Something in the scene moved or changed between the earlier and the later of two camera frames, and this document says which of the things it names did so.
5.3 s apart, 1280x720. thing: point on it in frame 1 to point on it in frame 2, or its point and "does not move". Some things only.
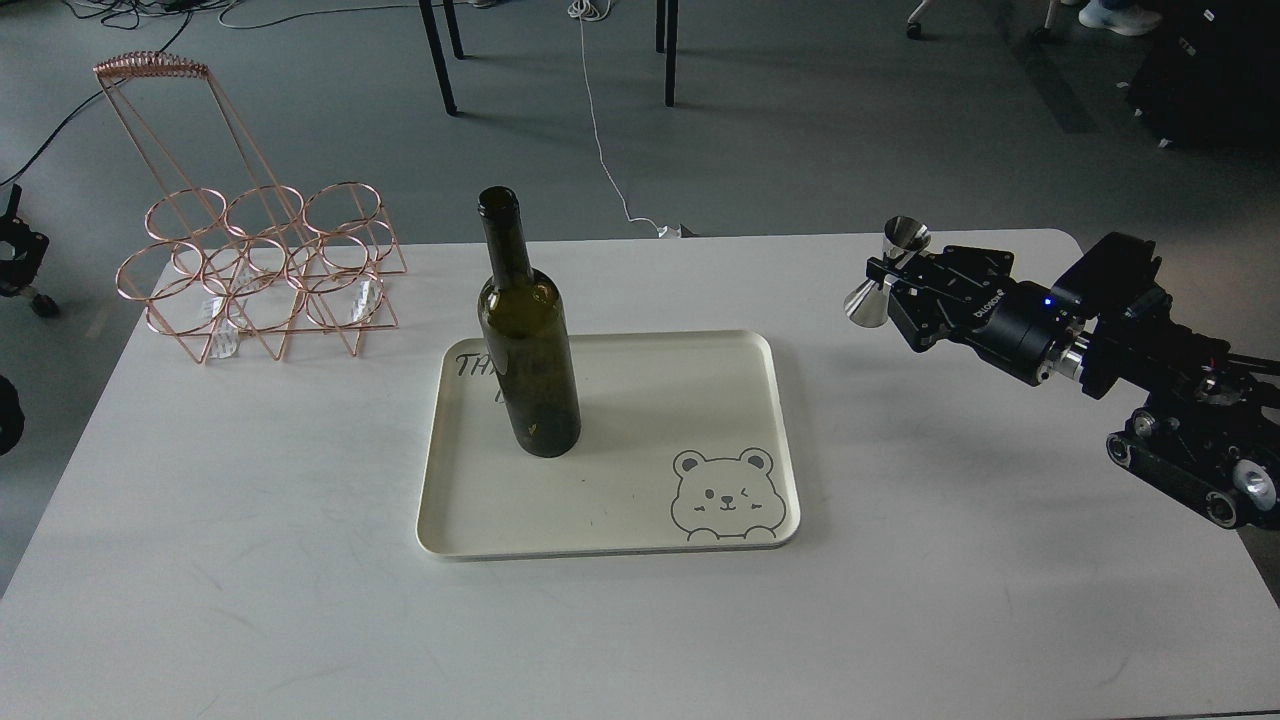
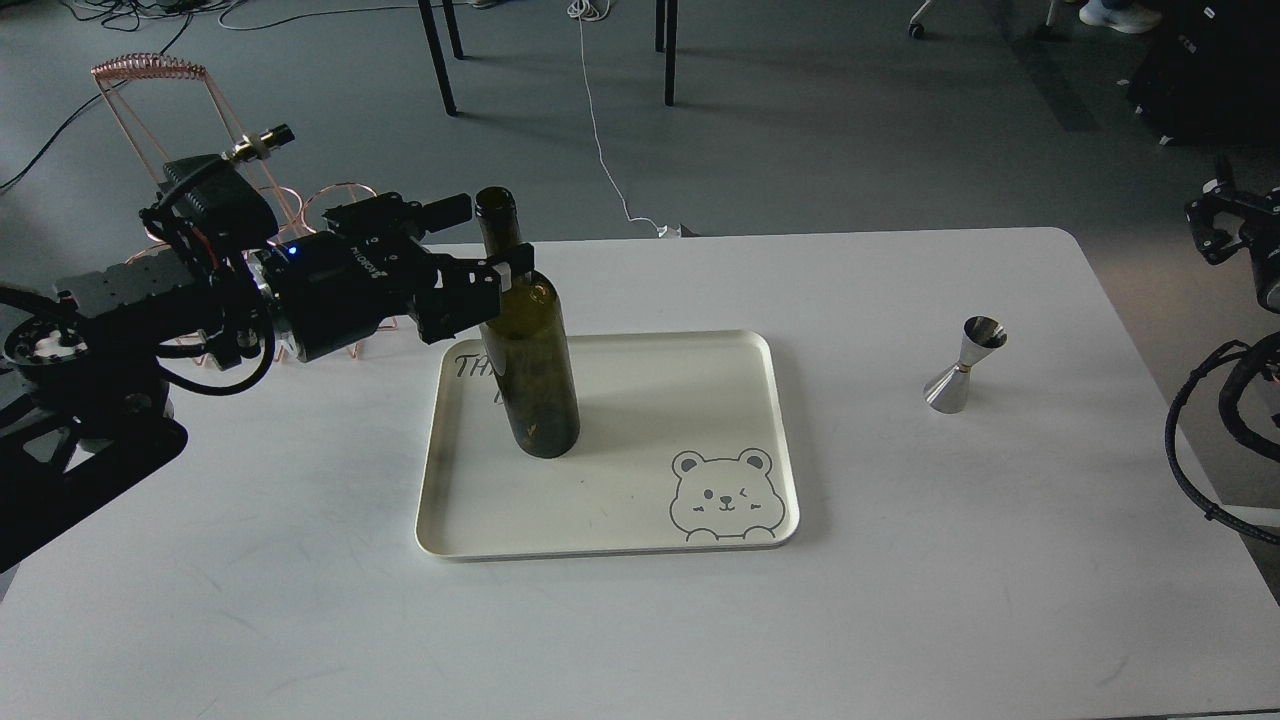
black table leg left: x=438 y=50 does not move
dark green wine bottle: x=523 y=314 does not move
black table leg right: x=671 y=44 does not move
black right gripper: x=967 y=296 to x=1223 y=218
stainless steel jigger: x=868 y=304 to x=948 y=391
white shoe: x=1123 y=21 does not move
